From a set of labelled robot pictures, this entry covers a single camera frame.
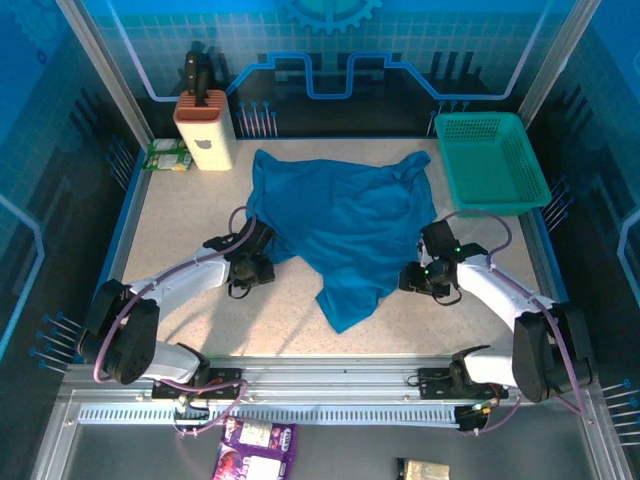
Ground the blue t-shirt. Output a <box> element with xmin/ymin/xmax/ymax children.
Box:
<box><xmin>245</xmin><ymin>148</ymin><xmax>439</xmax><ymax>335</ymax></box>

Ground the green plastic mesh basket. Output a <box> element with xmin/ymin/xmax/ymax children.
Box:
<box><xmin>433</xmin><ymin>111</ymin><xmax>552</xmax><ymax>219</ymax></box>

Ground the white knife block, terracotta top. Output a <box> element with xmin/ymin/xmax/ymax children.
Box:
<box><xmin>172</xmin><ymin>88</ymin><xmax>239</xmax><ymax>172</ymax></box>

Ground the green snack packet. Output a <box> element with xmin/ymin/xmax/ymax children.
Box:
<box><xmin>142</xmin><ymin>151</ymin><xmax>195</xmax><ymax>173</ymax></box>
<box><xmin>149</xmin><ymin>138</ymin><xmax>189</xmax><ymax>154</ymax></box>

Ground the purple snack bag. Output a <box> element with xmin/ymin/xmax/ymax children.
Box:
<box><xmin>208</xmin><ymin>414</ymin><xmax>299</xmax><ymax>480</ymax></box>

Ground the dark gold foil packet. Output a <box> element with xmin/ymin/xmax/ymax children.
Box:
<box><xmin>396</xmin><ymin>457</ymin><xmax>451</xmax><ymax>480</ymax></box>

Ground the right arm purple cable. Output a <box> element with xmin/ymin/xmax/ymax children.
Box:
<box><xmin>437</xmin><ymin>208</ymin><xmax>591</xmax><ymax>436</ymax></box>

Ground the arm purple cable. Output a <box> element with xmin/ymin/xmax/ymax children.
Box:
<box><xmin>437</xmin><ymin>208</ymin><xmax>591</xmax><ymax>436</ymax></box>
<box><xmin>92</xmin><ymin>205</ymin><xmax>259</xmax><ymax>439</ymax></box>

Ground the aluminium table side rail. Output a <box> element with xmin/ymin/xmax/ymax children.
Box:
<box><xmin>82</xmin><ymin>142</ymin><xmax>154</xmax><ymax>364</ymax></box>
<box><xmin>519</xmin><ymin>214</ymin><xmax>576</xmax><ymax>364</ymax></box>

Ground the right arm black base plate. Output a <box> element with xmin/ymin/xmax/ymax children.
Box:
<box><xmin>417</xmin><ymin>366</ymin><xmax>510</xmax><ymax>401</ymax></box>

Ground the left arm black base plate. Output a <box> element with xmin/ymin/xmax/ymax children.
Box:
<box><xmin>151</xmin><ymin>367</ymin><xmax>244</xmax><ymax>401</ymax></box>

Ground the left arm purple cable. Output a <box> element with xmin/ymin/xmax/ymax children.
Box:
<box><xmin>92</xmin><ymin>205</ymin><xmax>259</xmax><ymax>439</ymax></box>

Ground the aluminium mounting rail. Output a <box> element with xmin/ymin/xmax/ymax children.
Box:
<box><xmin>64</xmin><ymin>355</ymin><xmax>599</xmax><ymax>401</ymax></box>

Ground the small circuit board with wires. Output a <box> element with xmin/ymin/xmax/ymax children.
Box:
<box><xmin>454</xmin><ymin>399</ymin><xmax>501</xmax><ymax>434</ymax></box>
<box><xmin>172</xmin><ymin>397</ymin><xmax>211</xmax><ymax>436</ymax></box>

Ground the slotted grey cable duct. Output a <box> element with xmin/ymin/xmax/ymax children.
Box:
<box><xmin>78</xmin><ymin>403</ymin><xmax>461</xmax><ymax>427</ymax></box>

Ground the black-handled knife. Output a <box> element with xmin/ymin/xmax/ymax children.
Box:
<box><xmin>183</xmin><ymin>49</ymin><xmax>200</xmax><ymax>96</ymax></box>
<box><xmin>193</xmin><ymin>68</ymin><xmax>211</xmax><ymax>108</ymax></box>

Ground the aluminium frame post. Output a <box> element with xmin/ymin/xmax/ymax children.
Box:
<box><xmin>54</xmin><ymin>0</ymin><xmax>154</xmax><ymax>146</ymax></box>
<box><xmin>517</xmin><ymin>0</ymin><xmax>604</xmax><ymax>117</ymax></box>

